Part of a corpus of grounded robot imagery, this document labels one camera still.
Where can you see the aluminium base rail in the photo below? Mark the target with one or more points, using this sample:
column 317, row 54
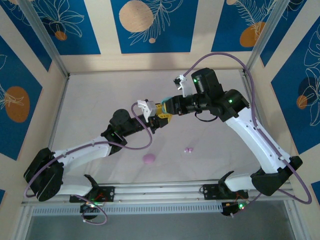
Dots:
column 160, row 191

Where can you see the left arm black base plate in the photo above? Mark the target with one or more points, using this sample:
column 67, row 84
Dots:
column 110, row 193

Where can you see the aluminium frame post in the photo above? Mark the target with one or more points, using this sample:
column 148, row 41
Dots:
column 45, row 37
column 265, row 37

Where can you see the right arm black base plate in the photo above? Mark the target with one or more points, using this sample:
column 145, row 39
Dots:
column 208, row 192

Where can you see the pink earbud charging case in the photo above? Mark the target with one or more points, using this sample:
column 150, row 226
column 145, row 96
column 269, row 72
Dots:
column 149, row 158

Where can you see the white table cloth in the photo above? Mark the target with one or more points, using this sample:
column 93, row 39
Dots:
column 100, row 85

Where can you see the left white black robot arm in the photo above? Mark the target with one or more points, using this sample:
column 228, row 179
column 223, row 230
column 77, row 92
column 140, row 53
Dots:
column 85, row 152

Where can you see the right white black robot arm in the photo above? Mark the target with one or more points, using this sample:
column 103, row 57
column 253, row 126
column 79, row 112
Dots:
column 260, row 145

